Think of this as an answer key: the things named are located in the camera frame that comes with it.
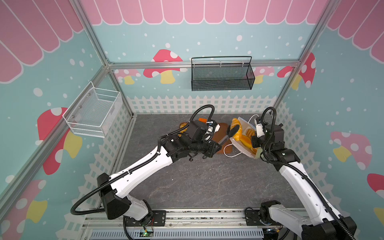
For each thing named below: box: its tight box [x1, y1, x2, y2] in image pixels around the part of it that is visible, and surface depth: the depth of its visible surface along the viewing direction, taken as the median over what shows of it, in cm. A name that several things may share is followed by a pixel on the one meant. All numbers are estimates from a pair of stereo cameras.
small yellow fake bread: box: [230, 118, 243, 141], surface depth 75 cm
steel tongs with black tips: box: [218, 124, 240, 144], surface depth 74 cm
